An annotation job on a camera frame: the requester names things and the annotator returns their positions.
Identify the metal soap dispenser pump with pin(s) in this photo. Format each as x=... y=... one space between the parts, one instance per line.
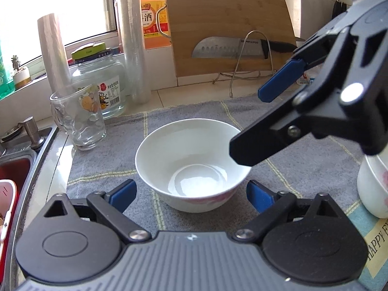
x=31 y=130

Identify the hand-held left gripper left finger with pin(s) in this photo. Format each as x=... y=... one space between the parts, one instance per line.
x=122 y=195

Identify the glass mug with cartoon print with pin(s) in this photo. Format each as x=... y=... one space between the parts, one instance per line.
x=88 y=127

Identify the red basin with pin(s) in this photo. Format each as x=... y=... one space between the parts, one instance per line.
x=12 y=171

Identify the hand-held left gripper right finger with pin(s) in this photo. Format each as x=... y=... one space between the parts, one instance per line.
x=257 y=195

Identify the wooden rolling pin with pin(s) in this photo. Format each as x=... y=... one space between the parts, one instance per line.
x=54 y=54

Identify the wooden cutting board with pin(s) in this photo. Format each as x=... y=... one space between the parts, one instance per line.
x=227 y=15

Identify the white bowl with pink print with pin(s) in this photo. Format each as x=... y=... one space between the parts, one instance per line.
x=188 y=148
x=374 y=188

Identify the grey checked cloth mat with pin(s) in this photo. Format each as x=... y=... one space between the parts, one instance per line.
x=188 y=109

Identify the small potted plant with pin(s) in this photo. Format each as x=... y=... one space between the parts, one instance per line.
x=21 y=77

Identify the steel sink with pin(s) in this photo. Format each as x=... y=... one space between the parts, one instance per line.
x=33 y=169

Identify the orange cooking wine bottle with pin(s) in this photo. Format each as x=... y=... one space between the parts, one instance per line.
x=151 y=24

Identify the glass jar with green lid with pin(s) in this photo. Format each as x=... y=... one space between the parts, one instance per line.
x=112 y=75

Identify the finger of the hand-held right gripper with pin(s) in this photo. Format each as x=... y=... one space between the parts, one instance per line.
x=257 y=145
x=279 y=81

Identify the white and pink basket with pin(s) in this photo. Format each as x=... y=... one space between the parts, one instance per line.
x=7 y=206

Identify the thick plastic wrap roll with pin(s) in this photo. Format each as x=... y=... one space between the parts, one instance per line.
x=133 y=36

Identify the green packet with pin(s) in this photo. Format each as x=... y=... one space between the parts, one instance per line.
x=6 y=78

